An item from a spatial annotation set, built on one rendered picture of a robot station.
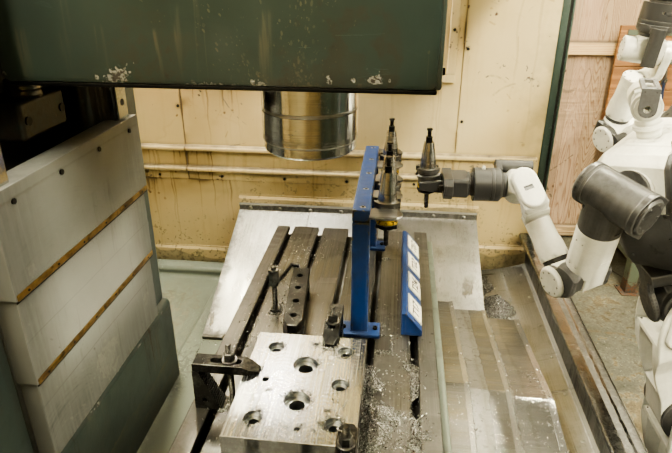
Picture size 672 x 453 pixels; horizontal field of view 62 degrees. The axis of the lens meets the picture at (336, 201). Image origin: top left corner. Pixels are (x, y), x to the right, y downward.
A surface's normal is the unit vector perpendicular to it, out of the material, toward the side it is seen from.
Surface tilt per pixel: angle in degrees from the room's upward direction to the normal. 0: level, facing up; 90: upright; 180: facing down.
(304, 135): 90
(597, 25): 90
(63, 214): 90
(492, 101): 89
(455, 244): 24
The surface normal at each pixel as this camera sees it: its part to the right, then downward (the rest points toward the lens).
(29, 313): 1.00, 0.04
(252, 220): -0.05, -0.68
